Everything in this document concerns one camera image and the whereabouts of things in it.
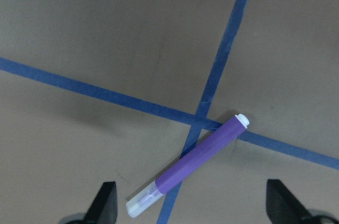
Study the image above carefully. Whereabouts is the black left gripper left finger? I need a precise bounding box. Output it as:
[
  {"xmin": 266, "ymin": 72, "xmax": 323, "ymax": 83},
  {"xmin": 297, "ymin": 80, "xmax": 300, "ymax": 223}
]
[{"xmin": 59, "ymin": 181, "xmax": 118, "ymax": 224}]

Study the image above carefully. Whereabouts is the purple pen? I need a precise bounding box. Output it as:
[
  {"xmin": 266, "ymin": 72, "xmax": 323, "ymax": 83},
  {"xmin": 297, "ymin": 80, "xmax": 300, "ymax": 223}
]
[{"xmin": 126, "ymin": 114, "xmax": 250, "ymax": 218}]

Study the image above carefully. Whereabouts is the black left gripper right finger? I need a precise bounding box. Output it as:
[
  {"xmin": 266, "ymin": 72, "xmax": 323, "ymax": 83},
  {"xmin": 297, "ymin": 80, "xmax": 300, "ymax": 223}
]
[{"xmin": 266, "ymin": 178, "xmax": 339, "ymax": 224}]

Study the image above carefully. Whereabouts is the brown paper table cover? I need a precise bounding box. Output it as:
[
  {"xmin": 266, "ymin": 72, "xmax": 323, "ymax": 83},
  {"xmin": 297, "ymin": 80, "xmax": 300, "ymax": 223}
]
[{"xmin": 1, "ymin": 0, "xmax": 338, "ymax": 223}]

